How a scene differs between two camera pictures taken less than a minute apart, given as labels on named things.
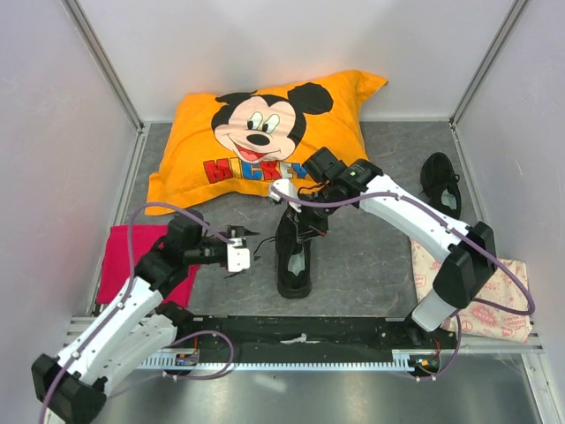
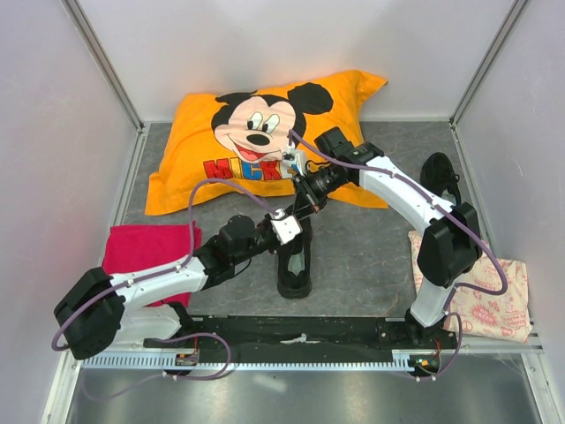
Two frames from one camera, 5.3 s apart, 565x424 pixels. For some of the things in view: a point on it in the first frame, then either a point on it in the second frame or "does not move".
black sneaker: (293, 259) does not move
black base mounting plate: (318, 335) does not move
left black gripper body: (207, 253) to (263, 236)
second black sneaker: (439, 184) does not move
